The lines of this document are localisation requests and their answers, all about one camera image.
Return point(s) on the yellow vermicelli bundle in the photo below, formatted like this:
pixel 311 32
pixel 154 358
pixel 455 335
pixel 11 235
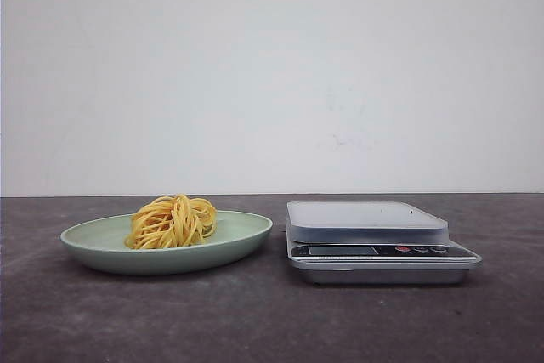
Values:
pixel 172 222

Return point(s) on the silver digital kitchen scale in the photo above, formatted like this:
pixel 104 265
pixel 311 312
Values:
pixel 373 243

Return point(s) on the light green plate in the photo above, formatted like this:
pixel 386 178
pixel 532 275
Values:
pixel 99 244

